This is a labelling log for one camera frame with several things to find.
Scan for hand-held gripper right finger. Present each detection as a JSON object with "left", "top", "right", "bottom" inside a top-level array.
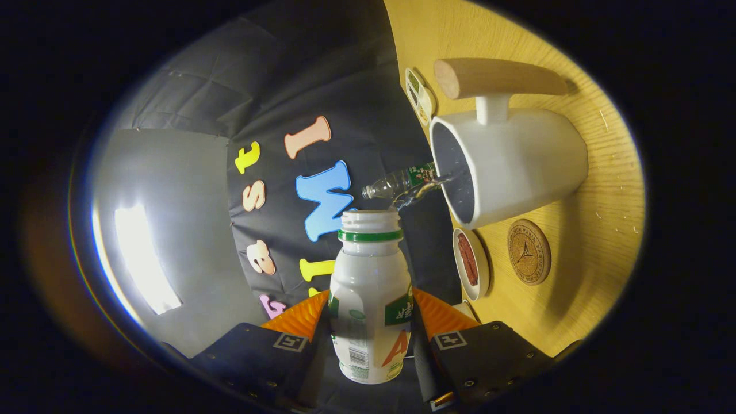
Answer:
[{"left": 411, "top": 287, "right": 582, "bottom": 412}]

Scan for round beige plate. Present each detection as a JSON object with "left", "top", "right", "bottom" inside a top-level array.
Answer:
[{"left": 452, "top": 228, "right": 491, "bottom": 301}]

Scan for white juice bottle green label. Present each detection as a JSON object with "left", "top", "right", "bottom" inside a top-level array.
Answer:
[{"left": 329, "top": 210, "right": 415, "bottom": 385}]

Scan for clear plastic water bottle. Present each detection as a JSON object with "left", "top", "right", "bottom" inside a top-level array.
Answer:
[{"left": 361, "top": 162, "right": 440, "bottom": 200}]

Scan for white cup with wooden handle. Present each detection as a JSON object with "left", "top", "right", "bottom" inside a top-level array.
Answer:
[{"left": 430, "top": 57, "right": 589, "bottom": 230}]

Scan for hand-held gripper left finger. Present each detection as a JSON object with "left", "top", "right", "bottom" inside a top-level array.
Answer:
[{"left": 161, "top": 289, "right": 331, "bottom": 412}]

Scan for red meat slices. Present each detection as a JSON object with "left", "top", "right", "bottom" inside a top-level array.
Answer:
[{"left": 457, "top": 233, "right": 480, "bottom": 286}]

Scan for wooden table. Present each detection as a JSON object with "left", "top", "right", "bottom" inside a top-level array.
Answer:
[{"left": 384, "top": 0, "right": 646, "bottom": 357}]

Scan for round cork coaster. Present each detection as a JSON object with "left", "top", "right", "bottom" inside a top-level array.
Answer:
[{"left": 507, "top": 219, "right": 552, "bottom": 286}]

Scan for white divided dish with beans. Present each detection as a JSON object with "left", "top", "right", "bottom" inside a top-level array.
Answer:
[{"left": 405, "top": 68, "right": 436, "bottom": 127}]

